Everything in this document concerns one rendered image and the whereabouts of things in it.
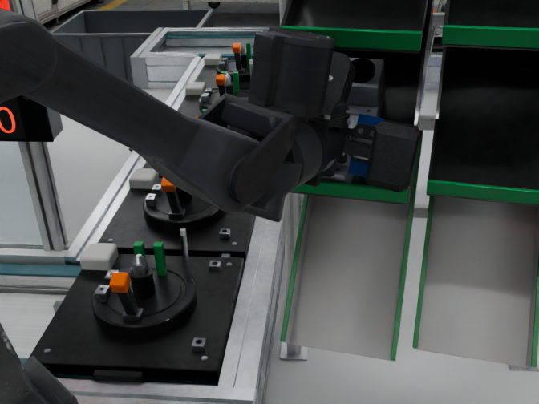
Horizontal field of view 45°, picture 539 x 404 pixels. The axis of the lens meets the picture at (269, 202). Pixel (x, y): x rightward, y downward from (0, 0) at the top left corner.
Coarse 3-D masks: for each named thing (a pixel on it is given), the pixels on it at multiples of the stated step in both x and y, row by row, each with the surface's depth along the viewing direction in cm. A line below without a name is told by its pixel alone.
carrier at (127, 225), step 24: (144, 168) 121; (144, 192) 117; (120, 216) 110; (144, 216) 108; (168, 216) 106; (192, 216) 105; (216, 216) 107; (240, 216) 108; (120, 240) 103; (144, 240) 103; (168, 240) 103; (192, 240) 102; (216, 240) 102; (240, 240) 102
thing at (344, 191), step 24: (432, 0) 74; (384, 72) 79; (408, 72) 78; (384, 96) 76; (408, 96) 76; (408, 120) 74; (312, 192) 69; (336, 192) 68; (360, 192) 67; (384, 192) 66; (408, 192) 68
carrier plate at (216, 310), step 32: (128, 256) 99; (96, 288) 92; (224, 288) 91; (64, 320) 86; (192, 320) 86; (224, 320) 85; (32, 352) 81; (64, 352) 81; (96, 352) 81; (128, 352) 81; (160, 352) 80; (192, 352) 80; (224, 352) 82
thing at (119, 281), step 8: (120, 272) 79; (128, 272) 79; (112, 280) 77; (120, 280) 77; (128, 280) 78; (112, 288) 77; (120, 288) 77; (128, 288) 78; (120, 296) 79; (128, 296) 79; (128, 304) 80; (136, 304) 82; (128, 312) 82; (136, 312) 82
